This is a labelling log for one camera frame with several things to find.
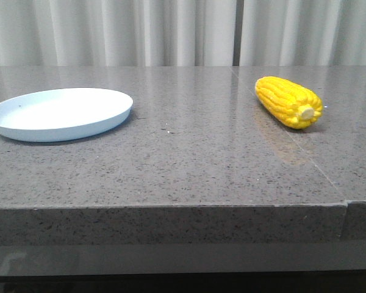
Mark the yellow corn cob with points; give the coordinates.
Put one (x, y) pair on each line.
(292, 104)

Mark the light blue round plate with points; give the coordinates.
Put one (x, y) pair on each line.
(63, 114)

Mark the white pleated curtain left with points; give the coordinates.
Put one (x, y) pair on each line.
(117, 33)

